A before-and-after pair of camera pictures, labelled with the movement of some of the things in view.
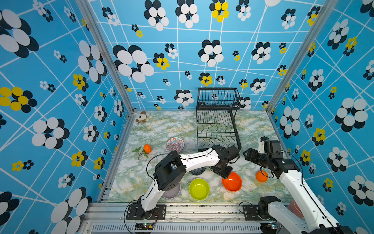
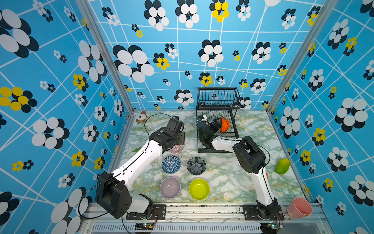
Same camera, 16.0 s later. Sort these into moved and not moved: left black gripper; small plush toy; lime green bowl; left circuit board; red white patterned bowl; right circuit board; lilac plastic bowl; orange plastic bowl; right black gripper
Moved: right black gripper; left black gripper; orange plastic bowl
Not moved: lilac plastic bowl; lime green bowl; right circuit board; red white patterned bowl; left circuit board; small plush toy
